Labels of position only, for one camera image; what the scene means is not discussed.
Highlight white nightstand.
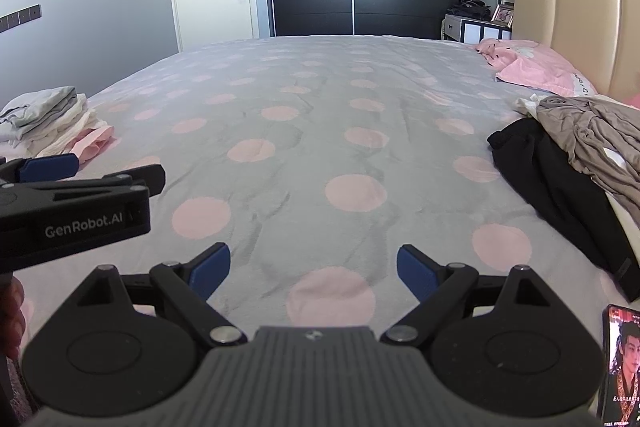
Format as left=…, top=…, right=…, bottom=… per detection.
left=441, top=13, right=514, bottom=44

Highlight picture frame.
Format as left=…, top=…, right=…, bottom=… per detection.
left=491, top=3, right=516, bottom=28

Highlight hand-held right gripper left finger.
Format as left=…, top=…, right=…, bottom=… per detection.
left=77, top=243, right=247, bottom=349

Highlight beige padded headboard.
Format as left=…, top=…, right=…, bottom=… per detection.
left=512, top=0, right=640, bottom=101

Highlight white folded garment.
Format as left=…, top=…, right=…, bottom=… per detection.
left=0, top=94, right=109, bottom=158

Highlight black garment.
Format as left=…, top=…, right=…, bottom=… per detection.
left=486, top=116, right=640, bottom=304

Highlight pink pillow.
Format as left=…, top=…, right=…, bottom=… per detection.
left=474, top=38, right=599, bottom=98

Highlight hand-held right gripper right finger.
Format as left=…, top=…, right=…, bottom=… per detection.
left=380, top=244, right=551, bottom=349

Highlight grey long-sleeve shirt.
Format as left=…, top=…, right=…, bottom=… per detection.
left=0, top=86, right=89, bottom=131

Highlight black smartphone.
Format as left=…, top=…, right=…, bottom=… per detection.
left=597, top=303, right=640, bottom=427

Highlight taupe garment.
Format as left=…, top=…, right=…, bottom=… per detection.
left=534, top=94, right=640, bottom=229

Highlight grey wall switches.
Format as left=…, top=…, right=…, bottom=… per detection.
left=0, top=5, right=43, bottom=32

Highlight black bag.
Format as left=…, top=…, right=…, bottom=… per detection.
left=446, top=0, right=494, bottom=21

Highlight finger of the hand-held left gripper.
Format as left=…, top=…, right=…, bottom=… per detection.
left=65, top=164, right=167, bottom=199
left=0, top=153, right=82, bottom=186

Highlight person's left hand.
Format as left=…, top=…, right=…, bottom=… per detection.
left=0, top=276, right=27, bottom=359

